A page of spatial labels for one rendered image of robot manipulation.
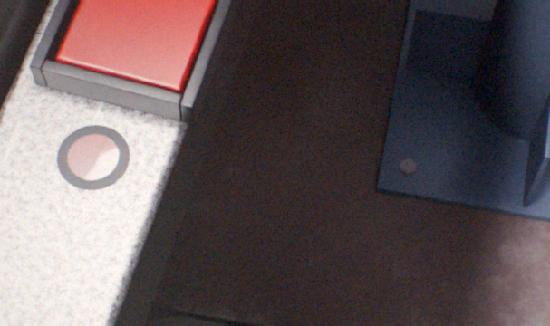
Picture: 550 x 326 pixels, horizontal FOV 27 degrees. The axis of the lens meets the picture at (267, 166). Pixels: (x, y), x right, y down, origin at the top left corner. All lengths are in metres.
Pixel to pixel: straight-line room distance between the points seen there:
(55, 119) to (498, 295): 1.02
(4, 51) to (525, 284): 1.03
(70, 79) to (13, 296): 0.10
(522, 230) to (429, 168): 0.14
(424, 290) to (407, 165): 0.17
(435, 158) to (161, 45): 1.04
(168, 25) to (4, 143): 0.09
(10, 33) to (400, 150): 1.02
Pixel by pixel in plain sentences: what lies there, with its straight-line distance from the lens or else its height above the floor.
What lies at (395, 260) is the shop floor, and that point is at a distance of 1.48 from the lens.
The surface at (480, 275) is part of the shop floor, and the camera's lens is 1.49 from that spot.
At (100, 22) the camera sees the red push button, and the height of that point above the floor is 0.93.
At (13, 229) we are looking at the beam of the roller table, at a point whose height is 0.91.
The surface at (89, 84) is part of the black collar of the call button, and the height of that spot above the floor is 0.93.
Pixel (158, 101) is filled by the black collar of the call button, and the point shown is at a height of 0.93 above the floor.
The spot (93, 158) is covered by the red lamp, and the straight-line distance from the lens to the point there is 0.51.
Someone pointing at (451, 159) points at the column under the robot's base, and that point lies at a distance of 1.53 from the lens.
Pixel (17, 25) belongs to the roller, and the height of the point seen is 0.91.
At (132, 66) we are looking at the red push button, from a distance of 0.52.
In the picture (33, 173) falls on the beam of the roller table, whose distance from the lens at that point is 0.51.
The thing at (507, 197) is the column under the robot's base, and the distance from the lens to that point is 1.52.
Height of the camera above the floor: 1.37
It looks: 63 degrees down
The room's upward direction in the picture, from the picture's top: 1 degrees counter-clockwise
